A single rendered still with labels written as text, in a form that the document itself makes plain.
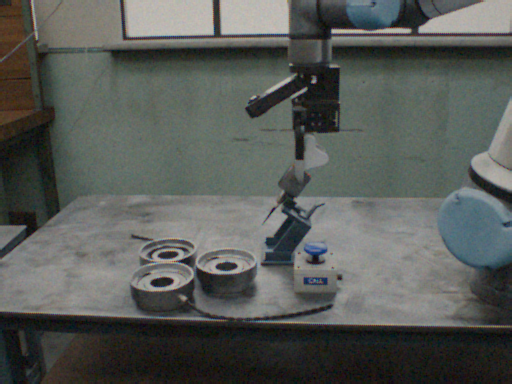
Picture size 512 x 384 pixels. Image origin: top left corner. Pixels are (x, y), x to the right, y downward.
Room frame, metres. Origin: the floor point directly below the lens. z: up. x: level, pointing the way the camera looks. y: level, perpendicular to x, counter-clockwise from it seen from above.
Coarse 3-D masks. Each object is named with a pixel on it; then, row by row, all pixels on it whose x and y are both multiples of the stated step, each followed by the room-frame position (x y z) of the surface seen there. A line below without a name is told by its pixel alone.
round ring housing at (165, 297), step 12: (156, 264) 0.85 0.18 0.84; (168, 264) 0.85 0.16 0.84; (180, 264) 0.85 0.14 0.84; (132, 276) 0.81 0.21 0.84; (144, 276) 0.83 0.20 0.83; (156, 276) 0.82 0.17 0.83; (168, 276) 0.82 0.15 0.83; (192, 276) 0.80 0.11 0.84; (132, 288) 0.77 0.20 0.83; (156, 288) 0.78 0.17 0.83; (168, 288) 0.78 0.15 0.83; (180, 288) 0.76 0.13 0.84; (192, 288) 0.79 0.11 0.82; (144, 300) 0.75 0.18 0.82; (156, 300) 0.75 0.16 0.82; (168, 300) 0.75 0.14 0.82; (180, 300) 0.76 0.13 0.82
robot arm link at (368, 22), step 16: (320, 0) 0.90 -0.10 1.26; (336, 0) 0.88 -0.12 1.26; (352, 0) 0.86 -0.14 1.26; (368, 0) 0.84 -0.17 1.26; (384, 0) 0.85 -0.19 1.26; (400, 0) 0.91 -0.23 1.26; (320, 16) 0.91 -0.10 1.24; (336, 16) 0.88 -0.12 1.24; (352, 16) 0.86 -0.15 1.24; (368, 16) 0.84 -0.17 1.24; (384, 16) 0.85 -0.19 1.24; (400, 16) 0.92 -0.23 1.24
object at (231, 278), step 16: (208, 256) 0.89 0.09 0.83; (224, 256) 0.90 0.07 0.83; (240, 256) 0.90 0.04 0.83; (208, 272) 0.81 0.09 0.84; (224, 272) 0.84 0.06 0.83; (240, 272) 0.81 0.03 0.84; (256, 272) 0.85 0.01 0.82; (208, 288) 0.82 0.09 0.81; (224, 288) 0.81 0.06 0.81; (240, 288) 0.82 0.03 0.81
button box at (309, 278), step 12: (300, 252) 0.87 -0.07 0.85; (300, 264) 0.83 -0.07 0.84; (312, 264) 0.83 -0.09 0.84; (324, 264) 0.83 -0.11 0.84; (336, 264) 0.82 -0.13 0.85; (300, 276) 0.81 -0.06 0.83; (312, 276) 0.81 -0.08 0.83; (324, 276) 0.81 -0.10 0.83; (336, 276) 0.80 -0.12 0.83; (300, 288) 0.81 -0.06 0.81; (312, 288) 0.81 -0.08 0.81; (324, 288) 0.81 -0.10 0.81; (336, 288) 0.80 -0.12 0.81
